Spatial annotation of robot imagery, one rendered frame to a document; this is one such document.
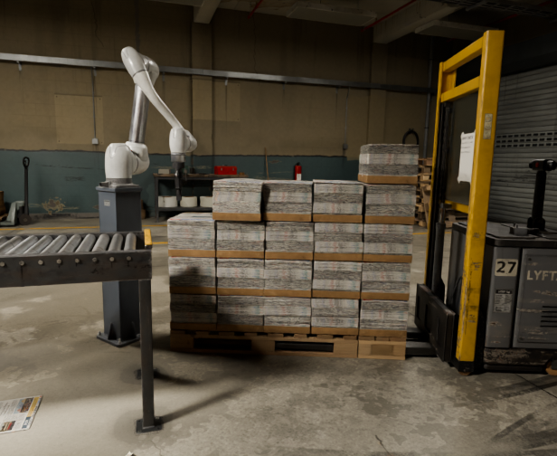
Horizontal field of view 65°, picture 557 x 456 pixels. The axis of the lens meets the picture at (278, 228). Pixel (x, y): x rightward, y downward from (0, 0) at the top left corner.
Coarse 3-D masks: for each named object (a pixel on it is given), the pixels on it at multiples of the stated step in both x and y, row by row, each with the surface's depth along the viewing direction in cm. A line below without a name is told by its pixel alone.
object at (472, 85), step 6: (462, 84) 252; (468, 84) 243; (474, 84) 235; (450, 90) 271; (456, 90) 262; (462, 90) 252; (468, 90) 243; (474, 90) 242; (444, 96) 283; (450, 96) 271; (456, 96) 263; (462, 96) 261
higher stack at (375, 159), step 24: (384, 144) 246; (360, 168) 279; (384, 168) 248; (408, 168) 247; (384, 192) 250; (408, 192) 249; (384, 240) 254; (408, 240) 254; (384, 264) 256; (408, 264) 255; (360, 288) 264; (384, 288) 258; (408, 288) 257; (360, 312) 264; (384, 312) 261; (360, 336) 264
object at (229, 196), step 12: (216, 180) 254; (228, 180) 256; (216, 192) 252; (228, 192) 251; (240, 192) 250; (252, 192) 250; (216, 204) 253; (228, 204) 252; (240, 204) 251; (252, 204) 251
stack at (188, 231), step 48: (192, 240) 258; (240, 240) 257; (288, 240) 257; (336, 240) 256; (240, 288) 262; (288, 288) 261; (336, 288) 259; (192, 336) 267; (240, 336) 266; (288, 336) 268; (336, 336) 278
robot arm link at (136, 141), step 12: (156, 72) 284; (144, 96) 281; (132, 108) 284; (144, 108) 283; (132, 120) 284; (144, 120) 285; (132, 132) 284; (144, 132) 288; (132, 144) 284; (144, 144) 293; (144, 156) 289; (144, 168) 293
